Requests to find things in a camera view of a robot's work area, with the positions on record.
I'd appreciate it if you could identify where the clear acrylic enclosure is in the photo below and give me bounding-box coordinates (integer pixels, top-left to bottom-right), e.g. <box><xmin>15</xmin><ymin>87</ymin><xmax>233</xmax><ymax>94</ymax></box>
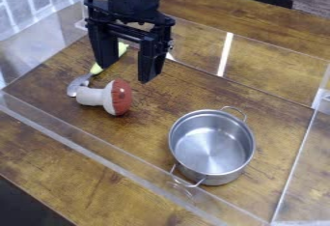
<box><xmin>0</xmin><ymin>0</ymin><xmax>330</xmax><ymax>226</ymax></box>

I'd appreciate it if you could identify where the green handled metal spoon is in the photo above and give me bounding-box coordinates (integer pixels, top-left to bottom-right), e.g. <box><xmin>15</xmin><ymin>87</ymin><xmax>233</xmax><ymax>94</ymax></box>
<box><xmin>65</xmin><ymin>42</ymin><xmax>129</xmax><ymax>99</ymax></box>

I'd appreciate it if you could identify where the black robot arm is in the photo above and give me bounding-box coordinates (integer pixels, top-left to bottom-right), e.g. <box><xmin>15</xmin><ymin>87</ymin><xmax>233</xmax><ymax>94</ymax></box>
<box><xmin>84</xmin><ymin>0</ymin><xmax>174</xmax><ymax>83</ymax></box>

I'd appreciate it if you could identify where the stainless steel pot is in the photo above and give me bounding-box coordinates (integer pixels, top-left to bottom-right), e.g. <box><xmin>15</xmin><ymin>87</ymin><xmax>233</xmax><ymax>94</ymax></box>
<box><xmin>166</xmin><ymin>106</ymin><xmax>256</xmax><ymax>188</ymax></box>

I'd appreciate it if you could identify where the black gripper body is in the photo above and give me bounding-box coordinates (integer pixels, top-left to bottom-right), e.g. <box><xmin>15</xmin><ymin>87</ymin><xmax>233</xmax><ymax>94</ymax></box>
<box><xmin>84</xmin><ymin>0</ymin><xmax>174</xmax><ymax>48</ymax></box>

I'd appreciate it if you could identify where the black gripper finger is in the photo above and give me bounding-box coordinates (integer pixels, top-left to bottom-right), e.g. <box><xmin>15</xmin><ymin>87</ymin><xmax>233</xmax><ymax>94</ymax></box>
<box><xmin>137</xmin><ymin>38</ymin><xmax>168</xmax><ymax>83</ymax></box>
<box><xmin>88</xmin><ymin>23</ymin><xmax>118</xmax><ymax>69</ymax></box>

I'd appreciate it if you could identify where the plush mushroom toy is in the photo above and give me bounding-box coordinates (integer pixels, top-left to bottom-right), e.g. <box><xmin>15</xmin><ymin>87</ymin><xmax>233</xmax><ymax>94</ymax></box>
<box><xmin>76</xmin><ymin>78</ymin><xmax>132</xmax><ymax>116</ymax></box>

